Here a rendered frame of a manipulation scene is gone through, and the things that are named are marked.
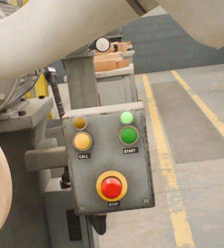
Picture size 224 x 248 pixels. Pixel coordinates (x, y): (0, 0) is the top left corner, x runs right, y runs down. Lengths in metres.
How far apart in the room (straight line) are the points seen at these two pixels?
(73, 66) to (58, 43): 4.02
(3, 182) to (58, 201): 0.40
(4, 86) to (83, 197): 0.26
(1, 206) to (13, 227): 0.38
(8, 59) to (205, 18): 0.27
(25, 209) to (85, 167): 0.26
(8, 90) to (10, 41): 0.60
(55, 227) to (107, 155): 0.32
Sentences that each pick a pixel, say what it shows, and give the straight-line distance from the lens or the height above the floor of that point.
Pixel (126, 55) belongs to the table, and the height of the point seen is 0.87.
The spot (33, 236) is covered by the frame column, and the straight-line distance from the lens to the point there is 1.49.
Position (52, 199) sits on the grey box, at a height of 0.91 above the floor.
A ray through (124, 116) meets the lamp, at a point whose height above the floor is 1.11.
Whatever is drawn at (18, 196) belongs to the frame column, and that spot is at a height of 0.93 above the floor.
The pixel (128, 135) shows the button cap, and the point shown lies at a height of 1.07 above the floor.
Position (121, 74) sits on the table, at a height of 0.86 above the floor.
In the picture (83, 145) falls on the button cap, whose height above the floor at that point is 1.06.
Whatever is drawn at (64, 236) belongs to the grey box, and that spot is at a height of 0.82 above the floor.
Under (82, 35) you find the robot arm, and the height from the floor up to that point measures 1.27.
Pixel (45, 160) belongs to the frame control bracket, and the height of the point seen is 1.02.
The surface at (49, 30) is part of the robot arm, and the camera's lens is 0.67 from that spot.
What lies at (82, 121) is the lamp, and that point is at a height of 1.11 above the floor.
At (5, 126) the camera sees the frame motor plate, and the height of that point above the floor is 1.10.
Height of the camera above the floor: 1.28
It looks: 9 degrees down
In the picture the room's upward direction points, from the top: 7 degrees counter-clockwise
